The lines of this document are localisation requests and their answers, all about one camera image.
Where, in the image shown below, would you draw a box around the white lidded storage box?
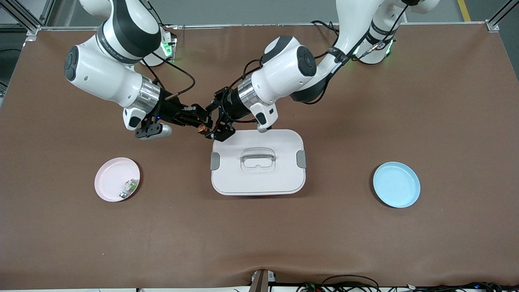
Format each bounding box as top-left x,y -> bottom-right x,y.
210,129 -> 307,196

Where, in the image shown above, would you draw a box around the pink round plate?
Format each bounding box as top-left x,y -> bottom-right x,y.
94,157 -> 141,202

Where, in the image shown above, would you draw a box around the brown table mat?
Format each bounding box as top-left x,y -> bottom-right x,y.
0,24 -> 519,290

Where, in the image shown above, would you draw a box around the light blue round plate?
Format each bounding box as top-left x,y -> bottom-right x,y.
373,161 -> 421,208

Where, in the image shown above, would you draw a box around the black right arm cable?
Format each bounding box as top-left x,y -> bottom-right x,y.
140,53 -> 196,100

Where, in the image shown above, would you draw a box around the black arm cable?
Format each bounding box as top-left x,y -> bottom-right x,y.
140,53 -> 196,100
221,4 -> 410,122

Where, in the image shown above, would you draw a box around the grey lid handle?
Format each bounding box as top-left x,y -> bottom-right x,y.
241,151 -> 276,163

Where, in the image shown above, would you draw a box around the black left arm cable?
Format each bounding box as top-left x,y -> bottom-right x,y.
221,4 -> 410,122

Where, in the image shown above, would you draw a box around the black base cable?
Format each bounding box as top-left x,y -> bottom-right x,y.
311,19 -> 345,41
140,0 -> 179,30

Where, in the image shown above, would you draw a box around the white green push-button switch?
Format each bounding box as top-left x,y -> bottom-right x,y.
119,178 -> 138,199

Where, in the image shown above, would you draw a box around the brown camera stand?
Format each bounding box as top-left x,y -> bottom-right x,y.
249,269 -> 276,292

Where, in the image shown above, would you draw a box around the aluminium frame struts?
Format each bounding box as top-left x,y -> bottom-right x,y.
0,0 -> 55,36

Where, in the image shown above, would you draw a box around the black cable loop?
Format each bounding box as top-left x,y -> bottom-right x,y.
322,275 -> 380,292

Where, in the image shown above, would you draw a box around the aluminium frame corner post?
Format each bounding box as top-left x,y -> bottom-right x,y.
485,0 -> 519,33

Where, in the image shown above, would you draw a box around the black cable tangle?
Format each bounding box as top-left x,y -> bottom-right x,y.
414,282 -> 519,292

